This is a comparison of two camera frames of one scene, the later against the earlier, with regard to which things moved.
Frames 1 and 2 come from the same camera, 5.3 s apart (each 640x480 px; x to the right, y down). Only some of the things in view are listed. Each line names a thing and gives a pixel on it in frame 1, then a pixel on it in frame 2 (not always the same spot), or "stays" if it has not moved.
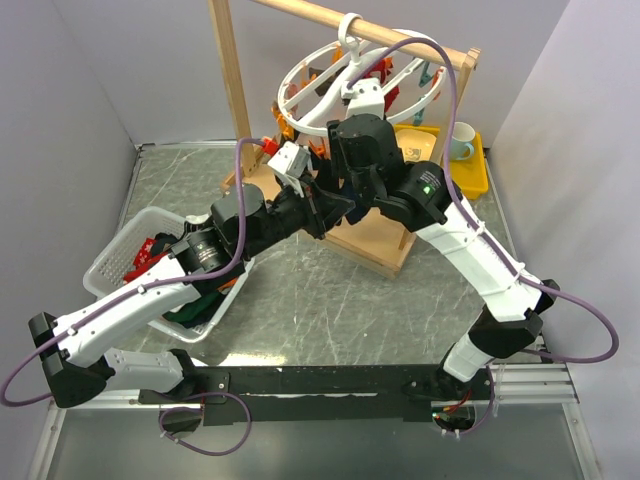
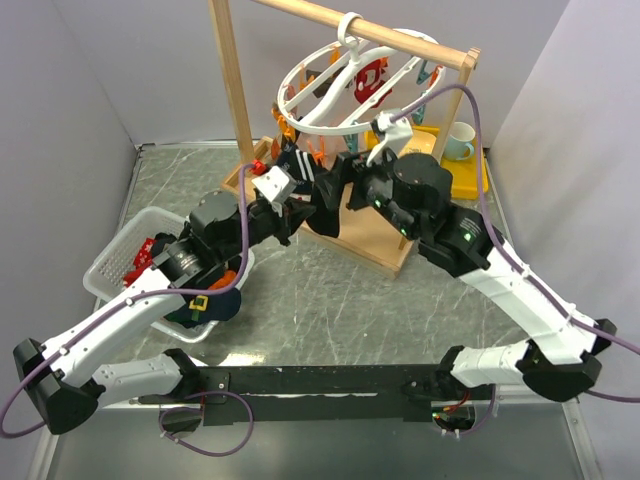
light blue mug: x=461 y=147 stays
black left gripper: x=314 y=206 -> x=296 y=214
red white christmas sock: x=144 y=261 stays
